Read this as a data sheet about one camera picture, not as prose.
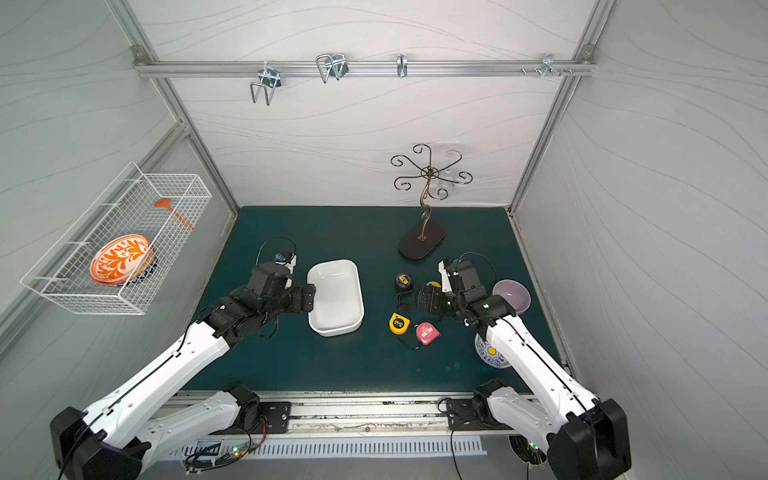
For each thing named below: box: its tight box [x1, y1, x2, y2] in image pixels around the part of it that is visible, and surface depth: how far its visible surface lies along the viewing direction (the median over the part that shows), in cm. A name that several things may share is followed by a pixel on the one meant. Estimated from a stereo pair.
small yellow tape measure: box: [389, 312, 411, 335], surface depth 90 cm
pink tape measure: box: [414, 322, 441, 350], surface depth 88 cm
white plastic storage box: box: [306, 259, 365, 337], surface depth 97 cm
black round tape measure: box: [396, 273, 412, 289], surface depth 98 cm
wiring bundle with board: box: [183, 415, 268, 475], surface depth 70 cm
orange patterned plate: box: [90, 234, 155, 285], surface depth 64 cm
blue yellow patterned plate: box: [474, 333, 511, 368], surface depth 84 cm
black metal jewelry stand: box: [391, 144, 473, 259], surface depth 92 cm
